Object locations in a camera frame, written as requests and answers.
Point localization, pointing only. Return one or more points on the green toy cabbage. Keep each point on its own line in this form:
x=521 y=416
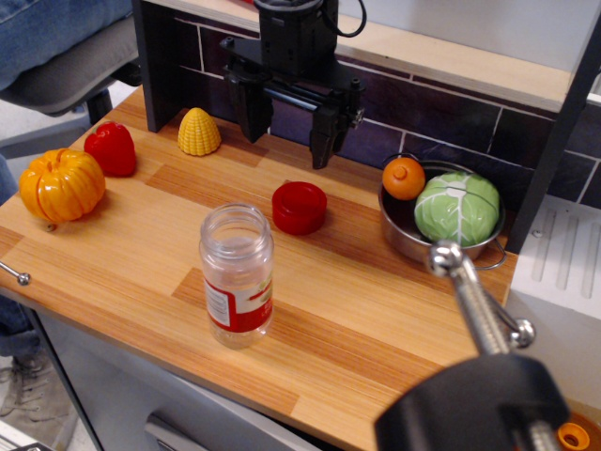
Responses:
x=458 y=206

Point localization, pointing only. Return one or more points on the black and steel clamp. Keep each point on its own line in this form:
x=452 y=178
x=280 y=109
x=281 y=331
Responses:
x=499 y=400

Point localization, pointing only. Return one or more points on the red toy bell pepper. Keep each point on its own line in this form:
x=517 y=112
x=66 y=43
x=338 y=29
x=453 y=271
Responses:
x=111 y=145

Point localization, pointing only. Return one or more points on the grey sneaker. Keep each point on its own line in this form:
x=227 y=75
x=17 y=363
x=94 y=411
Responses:
x=36 y=396

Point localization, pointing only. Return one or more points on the white toy sink drainer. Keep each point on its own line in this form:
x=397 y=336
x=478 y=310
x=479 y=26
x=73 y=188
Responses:
x=560 y=259

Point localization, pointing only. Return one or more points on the orange toy fruit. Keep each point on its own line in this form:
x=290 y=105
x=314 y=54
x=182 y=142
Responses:
x=403 y=178

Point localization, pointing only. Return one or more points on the orange toy pumpkin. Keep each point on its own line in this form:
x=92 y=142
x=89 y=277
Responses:
x=62 y=185

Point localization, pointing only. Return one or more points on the person leg in jeans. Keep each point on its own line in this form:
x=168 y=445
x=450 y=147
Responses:
x=33 y=32

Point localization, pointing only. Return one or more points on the red plastic cap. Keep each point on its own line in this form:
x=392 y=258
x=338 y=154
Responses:
x=299 y=208

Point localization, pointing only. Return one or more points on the grey wooden shelf unit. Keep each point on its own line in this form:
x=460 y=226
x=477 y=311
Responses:
x=495 y=114

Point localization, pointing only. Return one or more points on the grey office chair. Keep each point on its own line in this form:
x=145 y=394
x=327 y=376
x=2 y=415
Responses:
x=79 y=77

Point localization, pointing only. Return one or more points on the grey drawer handle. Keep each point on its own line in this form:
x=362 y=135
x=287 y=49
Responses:
x=160 y=435

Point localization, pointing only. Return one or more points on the steel clamp handle left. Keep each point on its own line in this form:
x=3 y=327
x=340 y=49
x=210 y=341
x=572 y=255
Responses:
x=22 y=278

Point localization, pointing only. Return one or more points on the clear plastic spice jar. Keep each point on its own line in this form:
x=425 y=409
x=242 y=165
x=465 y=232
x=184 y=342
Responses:
x=236 y=248

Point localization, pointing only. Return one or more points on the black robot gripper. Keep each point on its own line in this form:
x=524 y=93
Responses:
x=294 y=61

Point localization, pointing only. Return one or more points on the yellow toy corn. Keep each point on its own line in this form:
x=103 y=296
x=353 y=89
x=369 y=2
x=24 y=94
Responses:
x=198 y=134

